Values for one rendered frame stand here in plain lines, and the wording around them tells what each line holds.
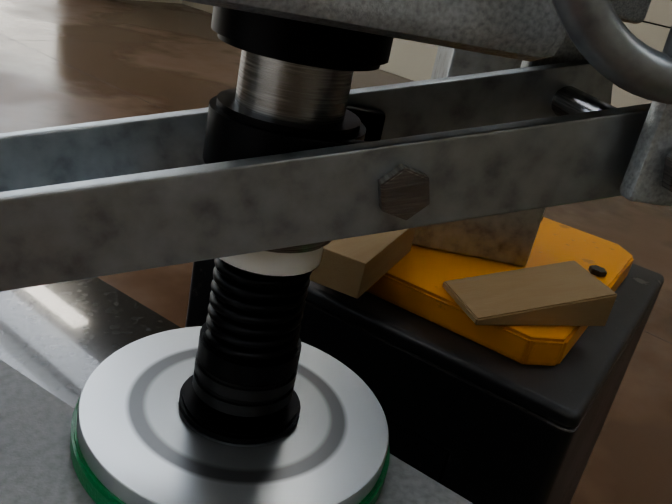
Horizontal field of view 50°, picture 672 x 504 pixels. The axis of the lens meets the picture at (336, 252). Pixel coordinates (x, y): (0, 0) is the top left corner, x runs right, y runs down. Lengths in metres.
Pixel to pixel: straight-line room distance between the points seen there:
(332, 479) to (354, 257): 0.45
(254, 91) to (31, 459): 0.27
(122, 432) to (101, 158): 0.17
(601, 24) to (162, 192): 0.22
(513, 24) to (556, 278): 0.72
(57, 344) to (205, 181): 0.28
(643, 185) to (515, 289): 0.58
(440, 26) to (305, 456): 0.29
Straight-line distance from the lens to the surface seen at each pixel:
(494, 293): 0.97
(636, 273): 1.39
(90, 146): 0.48
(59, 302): 0.67
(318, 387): 0.55
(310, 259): 0.43
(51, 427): 0.54
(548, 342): 0.94
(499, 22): 0.33
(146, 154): 0.48
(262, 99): 0.40
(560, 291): 0.99
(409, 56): 7.33
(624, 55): 0.29
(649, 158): 0.42
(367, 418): 0.53
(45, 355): 0.61
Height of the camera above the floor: 1.19
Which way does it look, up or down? 24 degrees down
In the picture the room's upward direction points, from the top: 12 degrees clockwise
